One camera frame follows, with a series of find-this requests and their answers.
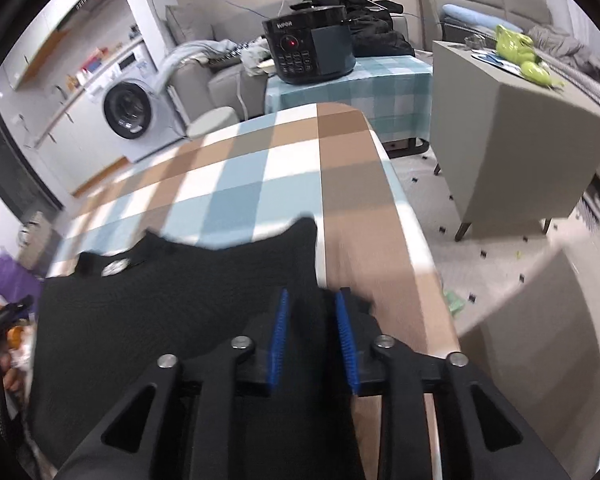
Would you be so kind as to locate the red box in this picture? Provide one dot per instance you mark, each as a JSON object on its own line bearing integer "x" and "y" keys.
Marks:
{"x": 95, "y": 61}

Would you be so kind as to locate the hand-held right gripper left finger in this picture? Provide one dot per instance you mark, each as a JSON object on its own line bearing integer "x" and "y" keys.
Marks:
{"x": 278, "y": 340}

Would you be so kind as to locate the blue pillow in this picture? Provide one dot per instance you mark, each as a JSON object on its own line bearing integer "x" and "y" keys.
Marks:
{"x": 465, "y": 12}

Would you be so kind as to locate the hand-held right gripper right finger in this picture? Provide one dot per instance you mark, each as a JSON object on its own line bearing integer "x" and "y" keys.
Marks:
{"x": 347, "y": 340}

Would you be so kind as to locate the brown blue checkered tablecloth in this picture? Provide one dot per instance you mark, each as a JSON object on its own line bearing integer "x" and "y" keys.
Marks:
{"x": 290, "y": 160}

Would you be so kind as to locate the light grey blanket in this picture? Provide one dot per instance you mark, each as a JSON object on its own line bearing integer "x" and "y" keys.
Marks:
{"x": 185, "y": 55}

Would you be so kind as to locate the woven laundry basket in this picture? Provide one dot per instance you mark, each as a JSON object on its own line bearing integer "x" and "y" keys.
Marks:
{"x": 37, "y": 240}

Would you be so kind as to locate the grey ottoman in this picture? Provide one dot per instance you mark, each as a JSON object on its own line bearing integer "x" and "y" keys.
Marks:
{"x": 530, "y": 360}

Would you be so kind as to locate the purple bag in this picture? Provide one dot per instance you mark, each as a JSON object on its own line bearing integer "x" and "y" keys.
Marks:
{"x": 10, "y": 275}

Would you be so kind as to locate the white round stool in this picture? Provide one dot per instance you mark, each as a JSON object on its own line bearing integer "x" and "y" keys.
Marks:
{"x": 212, "y": 120}

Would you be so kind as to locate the orange bowl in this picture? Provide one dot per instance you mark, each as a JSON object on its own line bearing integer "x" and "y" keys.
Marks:
{"x": 19, "y": 337}

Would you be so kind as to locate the black jacket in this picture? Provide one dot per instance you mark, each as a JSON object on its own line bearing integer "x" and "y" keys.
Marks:
{"x": 380, "y": 35}

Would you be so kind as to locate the kitchen faucet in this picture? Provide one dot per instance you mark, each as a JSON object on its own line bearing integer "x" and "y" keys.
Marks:
{"x": 60, "y": 94}

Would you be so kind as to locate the white kitchen counter cabinet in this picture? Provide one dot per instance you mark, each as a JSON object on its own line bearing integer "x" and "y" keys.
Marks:
{"x": 80, "y": 135}

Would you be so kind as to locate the black knit sweater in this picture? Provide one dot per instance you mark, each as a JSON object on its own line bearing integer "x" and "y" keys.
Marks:
{"x": 180, "y": 285}

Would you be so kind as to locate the white washing machine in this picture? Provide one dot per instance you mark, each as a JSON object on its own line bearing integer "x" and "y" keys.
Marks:
{"x": 130, "y": 110}

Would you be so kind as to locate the black white striped rug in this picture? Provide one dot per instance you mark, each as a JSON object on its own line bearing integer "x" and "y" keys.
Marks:
{"x": 595, "y": 207}

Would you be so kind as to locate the white crumpled garment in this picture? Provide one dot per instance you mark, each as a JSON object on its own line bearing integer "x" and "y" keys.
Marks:
{"x": 255, "y": 57}

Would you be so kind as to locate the black door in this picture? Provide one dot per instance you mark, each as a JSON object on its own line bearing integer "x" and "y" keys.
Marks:
{"x": 10, "y": 170}

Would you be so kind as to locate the grey sofa cushion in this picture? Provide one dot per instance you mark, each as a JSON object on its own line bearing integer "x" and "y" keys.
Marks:
{"x": 187, "y": 22}

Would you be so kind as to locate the person's left hand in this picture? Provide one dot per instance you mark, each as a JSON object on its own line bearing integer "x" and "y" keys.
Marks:
{"x": 15, "y": 380}

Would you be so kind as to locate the black white patterned cloth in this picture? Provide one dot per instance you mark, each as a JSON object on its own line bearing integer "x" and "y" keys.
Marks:
{"x": 227, "y": 55}

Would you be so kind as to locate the teal checkered tablecloth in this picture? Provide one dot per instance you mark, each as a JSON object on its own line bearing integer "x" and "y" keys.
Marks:
{"x": 380, "y": 95}

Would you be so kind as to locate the white upper kitchen cabinets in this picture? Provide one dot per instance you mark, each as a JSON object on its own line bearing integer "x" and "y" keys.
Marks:
{"x": 40, "y": 40}

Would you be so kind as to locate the grey quilt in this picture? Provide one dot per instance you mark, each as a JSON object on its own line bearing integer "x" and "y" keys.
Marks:
{"x": 565, "y": 45}

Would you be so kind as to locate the grey side cabinet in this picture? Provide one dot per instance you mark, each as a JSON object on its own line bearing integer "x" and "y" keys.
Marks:
{"x": 520, "y": 135}

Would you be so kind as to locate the black electric pressure cooker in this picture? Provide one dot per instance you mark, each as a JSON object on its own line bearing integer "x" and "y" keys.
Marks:
{"x": 325, "y": 45}

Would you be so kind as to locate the green plush monster toy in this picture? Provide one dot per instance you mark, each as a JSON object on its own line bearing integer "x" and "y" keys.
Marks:
{"x": 536, "y": 74}
{"x": 512, "y": 42}

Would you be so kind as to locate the grey sofa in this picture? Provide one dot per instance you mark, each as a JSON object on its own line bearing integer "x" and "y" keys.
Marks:
{"x": 225, "y": 90}

